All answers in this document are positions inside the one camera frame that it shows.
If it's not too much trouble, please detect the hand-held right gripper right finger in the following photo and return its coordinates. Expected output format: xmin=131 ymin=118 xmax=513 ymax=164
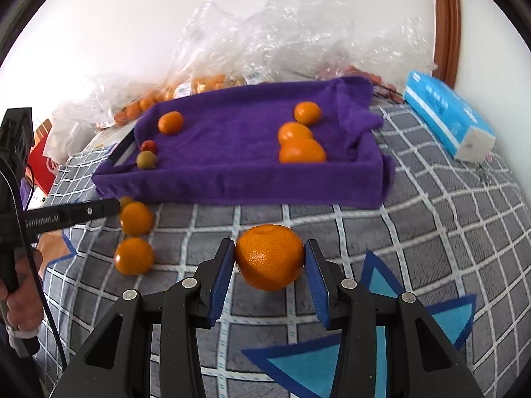
xmin=304 ymin=239 xmax=484 ymax=398

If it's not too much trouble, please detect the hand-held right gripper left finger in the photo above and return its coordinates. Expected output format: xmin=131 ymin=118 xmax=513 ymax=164
xmin=52 ymin=238 xmax=236 ymax=398

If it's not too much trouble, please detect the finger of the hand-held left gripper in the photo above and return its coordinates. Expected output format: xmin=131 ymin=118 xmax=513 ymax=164
xmin=62 ymin=198 xmax=122 ymax=227

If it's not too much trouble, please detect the orange mandarin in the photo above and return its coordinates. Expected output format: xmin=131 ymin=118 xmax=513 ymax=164
xmin=158 ymin=111 xmax=184 ymax=135
xmin=279 ymin=137 xmax=328 ymax=164
xmin=294 ymin=101 xmax=322 ymax=125
xmin=277 ymin=121 xmax=315 ymax=146
xmin=235 ymin=224 xmax=305 ymax=292
xmin=119 ymin=201 xmax=155 ymax=237
xmin=114 ymin=237 xmax=156 ymax=276

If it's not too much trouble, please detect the black tray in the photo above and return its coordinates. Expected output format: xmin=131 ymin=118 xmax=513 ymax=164
xmin=109 ymin=128 xmax=137 ymax=167

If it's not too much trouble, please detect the clear bag of red fruits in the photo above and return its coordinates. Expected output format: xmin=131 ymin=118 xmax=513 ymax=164
xmin=319 ymin=17 xmax=438 ymax=104

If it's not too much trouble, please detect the person's left hand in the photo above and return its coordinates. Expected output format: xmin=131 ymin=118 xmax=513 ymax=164
xmin=0 ymin=246 xmax=44 ymax=333

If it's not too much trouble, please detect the red paper bag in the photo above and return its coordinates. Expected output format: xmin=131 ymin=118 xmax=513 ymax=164
xmin=27 ymin=143 xmax=59 ymax=195

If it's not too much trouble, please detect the white plastic bag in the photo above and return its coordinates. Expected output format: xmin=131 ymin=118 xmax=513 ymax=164
xmin=43 ymin=74 xmax=167 ymax=162

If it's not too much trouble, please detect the grey checked star-print cloth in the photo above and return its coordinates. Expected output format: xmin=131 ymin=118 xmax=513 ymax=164
xmin=25 ymin=103 xmax=531 ymax=398

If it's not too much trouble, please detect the purple towel-lined tray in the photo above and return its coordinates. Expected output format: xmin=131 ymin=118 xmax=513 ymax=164
xmin=91 ymin=75 xmax=395 ymax=209

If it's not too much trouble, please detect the clear bag of mandarins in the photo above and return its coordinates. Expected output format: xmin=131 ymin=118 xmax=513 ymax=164
xmin=112 ymin=0 xmax=266 ymax=127

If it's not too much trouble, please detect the blue tissue pack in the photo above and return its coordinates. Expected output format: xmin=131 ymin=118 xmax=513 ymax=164
xmin=403 ymin=70 xmax=497 ymax=162

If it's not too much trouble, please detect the crumpled clear plastic bag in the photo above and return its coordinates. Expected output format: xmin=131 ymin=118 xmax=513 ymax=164
xmin=241 ymin=0 xmax=337 ymax=84

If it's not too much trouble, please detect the brown wooden door frame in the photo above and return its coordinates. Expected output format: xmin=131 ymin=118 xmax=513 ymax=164
xmin=430 ymin=0 xmax=462 ymax=88

